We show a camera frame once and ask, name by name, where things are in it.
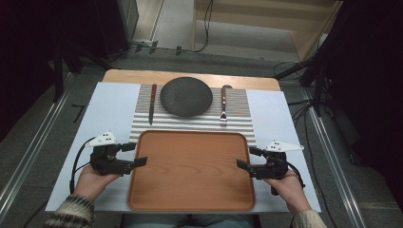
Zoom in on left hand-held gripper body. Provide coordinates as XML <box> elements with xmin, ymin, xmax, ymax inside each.
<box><xmin>86</xmin><ymin>131</ymin><xmax>124</xmax><ymax>177</ymax></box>

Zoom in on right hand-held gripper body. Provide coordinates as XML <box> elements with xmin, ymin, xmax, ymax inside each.
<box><xmin>260</xmin><ymin>140</ymin><xmax>305</xmax><ymax>197</ymax></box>

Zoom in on brown wooden tray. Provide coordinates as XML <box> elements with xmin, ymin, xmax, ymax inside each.
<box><xmin>126</xmin><ymin>129</ymin><xmax>257</xmax><ymax>213</ymax></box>

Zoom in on knife with wooden handle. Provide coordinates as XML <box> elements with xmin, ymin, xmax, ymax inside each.
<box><xmin>147</xmin><ymin>83</ymin><xmax>158</xmax><ymax>126</ymax></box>

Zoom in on fork with wooden handle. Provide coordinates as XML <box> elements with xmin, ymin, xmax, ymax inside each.
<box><xmin>220</xmin><ymin>85</ymin><xmax>228</xmax><ymax>127</ymax></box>

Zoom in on dark grey round plate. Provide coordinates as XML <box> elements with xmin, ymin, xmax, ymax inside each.
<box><xmin>159</xmin><ymin>76</ymin><xmax>214</xmax><ymax>119</ymax></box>

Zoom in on person's left hand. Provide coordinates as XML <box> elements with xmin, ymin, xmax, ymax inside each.
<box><xmin>73</xmin><ymin>164</ymin><xmax>123</xmax><ymax>201</ymax></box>

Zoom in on person's right hand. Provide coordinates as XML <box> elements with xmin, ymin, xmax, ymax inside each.
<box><xmin>262</xmin><ymin>169</ymin><xmax>314</xmax><ymax>215</ymax></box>

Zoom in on white table sheet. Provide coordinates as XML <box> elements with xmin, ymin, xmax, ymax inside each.
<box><xmin>45</xmin><ymin>81</ymin><xmax>321</xmax><ymax>214</ymax></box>

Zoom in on striped woven placemat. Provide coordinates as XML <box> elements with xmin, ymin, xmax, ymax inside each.
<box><xmin>128</xmin><ymin>84</ymin><xmax>257</xmax><ymax>146</ymax></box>

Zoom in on black metal stand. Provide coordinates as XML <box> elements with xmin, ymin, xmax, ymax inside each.
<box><xmin>274</xmin><ymin>0</ymin><xmax>345</xmax><ymax>118</ymax></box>
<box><xmin>51</xmin><ymin>41</ymin><xmax>112</xmax><ymax>104</ymax></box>

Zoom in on dark grey cabinet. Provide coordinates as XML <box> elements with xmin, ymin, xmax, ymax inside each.
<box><xmin>94</xmin><ymin>0</ymin><xmax>140</xmax><ymax>60</ymax></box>

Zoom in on light wooden shelf unit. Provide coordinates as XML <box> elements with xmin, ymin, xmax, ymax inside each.
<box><xmin>192</xmin><ymin>0</ymin><xmax>345</xmax><ymax>63</ymax></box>

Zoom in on right hand-held gripper black cable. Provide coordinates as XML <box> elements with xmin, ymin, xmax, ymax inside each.
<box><xmin>285</xmin><ymin>161</ymin><xmax>306</xmax><ymax>189</ymax></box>

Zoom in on black floor cable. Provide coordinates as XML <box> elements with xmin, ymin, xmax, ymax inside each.
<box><xmin>286</xmin><ymin>98</ymin><xmax>338</xmax><ymax>228</ymax></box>

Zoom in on metal floor rail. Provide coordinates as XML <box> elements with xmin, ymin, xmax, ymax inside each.
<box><xmin>298</xmin><ymin>88</ymin><xmax>369</xmax><ymax>228</ymax></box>
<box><xmin>0</xmin><ymin>72</ymin><xmax>75</xmax><ymax>219</ymax></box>

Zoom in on hanging black cable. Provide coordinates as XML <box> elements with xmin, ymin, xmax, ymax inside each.
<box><xmin>191</xmin><ymin>0</ymin><xmax>214</xmax><ymax>54</ymax></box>

